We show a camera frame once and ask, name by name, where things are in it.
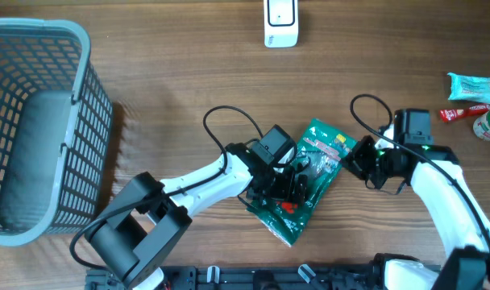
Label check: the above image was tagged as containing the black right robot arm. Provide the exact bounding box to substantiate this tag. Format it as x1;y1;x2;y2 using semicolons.
341;109;490;289

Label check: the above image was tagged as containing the mint green wipes packet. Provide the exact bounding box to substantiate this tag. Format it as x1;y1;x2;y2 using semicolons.
447;72;490;105

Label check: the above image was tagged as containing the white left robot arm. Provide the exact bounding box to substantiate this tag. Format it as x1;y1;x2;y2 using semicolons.
85;126;308;289

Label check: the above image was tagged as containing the red Nescafe stick sachet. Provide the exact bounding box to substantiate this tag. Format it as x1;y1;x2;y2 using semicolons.
439;104;490;123

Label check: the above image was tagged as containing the white barcode scanner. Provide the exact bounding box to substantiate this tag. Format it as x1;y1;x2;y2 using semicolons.
264;0;299;48

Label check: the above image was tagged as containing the grey plastic shopping basket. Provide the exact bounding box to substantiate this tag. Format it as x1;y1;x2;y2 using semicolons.
0;18;113;247

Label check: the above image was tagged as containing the green 3M gloves packet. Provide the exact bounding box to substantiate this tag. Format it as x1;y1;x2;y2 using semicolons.
248;118;356;247

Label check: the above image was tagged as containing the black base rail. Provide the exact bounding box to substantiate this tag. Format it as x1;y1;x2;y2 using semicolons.
85;263;444;290

